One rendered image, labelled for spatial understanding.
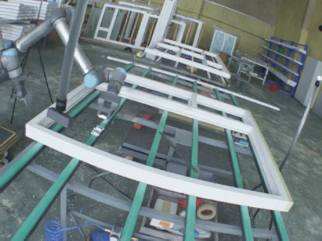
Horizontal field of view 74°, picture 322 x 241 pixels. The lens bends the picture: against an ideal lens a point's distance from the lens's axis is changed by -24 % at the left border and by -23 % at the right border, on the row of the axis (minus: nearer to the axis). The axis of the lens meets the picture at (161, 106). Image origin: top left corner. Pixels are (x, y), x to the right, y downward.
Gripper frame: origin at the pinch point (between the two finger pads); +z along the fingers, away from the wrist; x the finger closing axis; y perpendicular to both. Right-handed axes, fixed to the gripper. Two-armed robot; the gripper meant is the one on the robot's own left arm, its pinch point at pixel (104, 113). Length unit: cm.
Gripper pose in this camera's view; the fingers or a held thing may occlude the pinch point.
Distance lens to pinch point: 160.9
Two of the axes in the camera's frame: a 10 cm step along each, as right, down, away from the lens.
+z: -2.2, 8.1, -5.5
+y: -1.6, 5.2, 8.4
